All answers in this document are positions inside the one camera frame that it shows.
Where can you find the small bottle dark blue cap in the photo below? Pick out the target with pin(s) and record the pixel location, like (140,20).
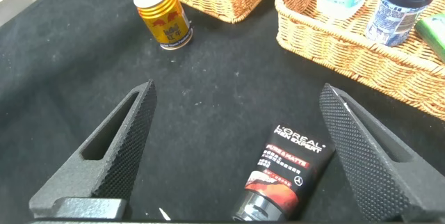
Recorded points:
(393,18)

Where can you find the green gum pack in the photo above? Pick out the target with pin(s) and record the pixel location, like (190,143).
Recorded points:
(434,32)

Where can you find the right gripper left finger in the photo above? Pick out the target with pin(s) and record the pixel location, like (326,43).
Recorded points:
(118,168)

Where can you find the black face wash tube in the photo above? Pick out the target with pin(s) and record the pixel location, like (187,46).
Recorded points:
(292,161)

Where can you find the gold drink can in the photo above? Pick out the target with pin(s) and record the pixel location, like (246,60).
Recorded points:
(167,22)

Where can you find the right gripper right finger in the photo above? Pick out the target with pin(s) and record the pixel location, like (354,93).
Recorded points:
(375,168)

